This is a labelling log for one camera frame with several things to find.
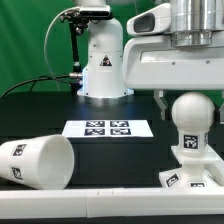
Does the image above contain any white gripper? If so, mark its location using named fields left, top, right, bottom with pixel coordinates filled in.
left=123, top=31, right=224, bottom=120

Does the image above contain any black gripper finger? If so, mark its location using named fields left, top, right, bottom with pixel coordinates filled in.
left=219, top=103, right=224, bottom=124

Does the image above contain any white lamp base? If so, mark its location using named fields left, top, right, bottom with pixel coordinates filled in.
left=159, top=145, right=222, bottom=188

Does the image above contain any white conical lamp shade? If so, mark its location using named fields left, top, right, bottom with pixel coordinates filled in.
left=0, top=135, right=75, bottom=190

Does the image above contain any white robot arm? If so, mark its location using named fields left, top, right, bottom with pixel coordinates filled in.
left=73, top=0, right=224, bottom=99

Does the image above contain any marker sheet on table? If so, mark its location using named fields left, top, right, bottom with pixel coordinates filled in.
left=62, top=120, right=153, bottom=138

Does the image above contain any white right rail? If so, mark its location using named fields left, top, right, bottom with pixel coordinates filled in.
left=208, top=151, right=224, bottom=187

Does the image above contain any white rail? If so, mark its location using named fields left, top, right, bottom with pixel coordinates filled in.
left=208, top=151, right=224, bottom=187
left=0, top=187, right=224, bottom=219

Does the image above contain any black cable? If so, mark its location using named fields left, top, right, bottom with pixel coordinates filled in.
left=0, top=74, right=83, bottom=100

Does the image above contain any black camera on stand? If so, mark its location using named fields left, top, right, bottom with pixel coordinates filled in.
left=79, top=5, right=111, bottom=19

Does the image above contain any grey cable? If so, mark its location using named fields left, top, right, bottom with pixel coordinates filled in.
left=43, top=9, right=73, bottom=91

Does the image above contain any white front rail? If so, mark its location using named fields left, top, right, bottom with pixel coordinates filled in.
left=0, top=187, right=224, bottom=219

